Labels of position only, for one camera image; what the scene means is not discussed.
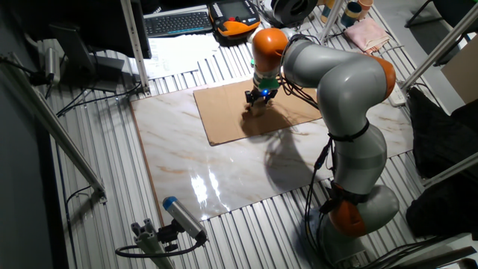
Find black camera cable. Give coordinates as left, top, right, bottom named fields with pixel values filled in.
left=114, top=237, right=207, bottom=259

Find aluminium camera mount extrusion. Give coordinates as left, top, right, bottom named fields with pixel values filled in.
left=130, top=218, right=176, bottom=269

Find black floor cables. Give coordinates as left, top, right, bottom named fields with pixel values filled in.
left=358, top=235, right=478, bottom=269

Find thin black cable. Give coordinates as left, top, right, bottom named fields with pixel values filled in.
left=63, top=185, right=93, bottom=269

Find brown cardboard sheet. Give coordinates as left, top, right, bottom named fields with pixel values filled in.
left=193, top=76, right=324, bottom=146

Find tan and teal cup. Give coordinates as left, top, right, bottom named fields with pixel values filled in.
left=320, top=0, right=336, bottom=24

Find orange and black teach pendant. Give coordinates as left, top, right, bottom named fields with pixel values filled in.
left=208, top=0, right=261, bottom=38

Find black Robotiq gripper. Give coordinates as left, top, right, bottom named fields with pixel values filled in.
left=244, top=87, right=279, bottom=110

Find silver camera with blue cap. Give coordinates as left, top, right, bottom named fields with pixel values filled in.
left=162, top=196, right=208, bottom=244

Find black computer monitor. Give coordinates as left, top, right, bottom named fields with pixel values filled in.
left=7, top=0, right=152, bottom=93

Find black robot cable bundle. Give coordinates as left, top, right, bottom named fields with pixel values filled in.
left=278, top=35, right=337, bottom=268

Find black bag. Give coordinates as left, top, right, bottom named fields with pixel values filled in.
left=405, top=175, right=478, bottom=240
left=406, top=87, right=478, bottom=180

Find black round spool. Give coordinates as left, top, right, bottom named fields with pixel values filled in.
left=270, top=0, right=319, bottom=27

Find black chair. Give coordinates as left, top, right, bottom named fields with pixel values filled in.
left=404, top=0, right=478, bottom=30

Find marble pattern board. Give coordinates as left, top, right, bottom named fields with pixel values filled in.
left=129, top=74, right=415, bottom=225

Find printed paper sheet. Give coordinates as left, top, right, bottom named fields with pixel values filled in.
left=143, top=50, right=179, bottom=80

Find long aluminium frame bar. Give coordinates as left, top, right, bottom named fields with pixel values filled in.
left=0, top=52, right=108, bottom=205

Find silver cylindrical device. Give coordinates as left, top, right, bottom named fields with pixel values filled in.
left=43, top=46, right=61, bottom=85

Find dark blue cup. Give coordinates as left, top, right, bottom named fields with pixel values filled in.
left=340, top=1, right=362, bottom=28

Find pink cloth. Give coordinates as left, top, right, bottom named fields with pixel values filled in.
left=343, top=17, right=391, bottom=55

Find black computer keyboard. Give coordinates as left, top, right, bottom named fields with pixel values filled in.
left=143, top=10, right=214, bottom=38

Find white power strip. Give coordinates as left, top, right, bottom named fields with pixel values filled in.
left=388, top=84, right=409, bottom=108

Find brown panel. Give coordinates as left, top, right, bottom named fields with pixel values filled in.
left=440, top=44, right=478, bottom=105

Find plain white paper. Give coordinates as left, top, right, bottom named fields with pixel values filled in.
left=160, top=33, right=222, bottom=74

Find aluminium extrusion post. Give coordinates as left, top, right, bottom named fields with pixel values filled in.
left=319, top=0, right=345, bottom=43
left=400, top=3, right=478, bottom=91
left=119, top=0, right=151, bottom=95

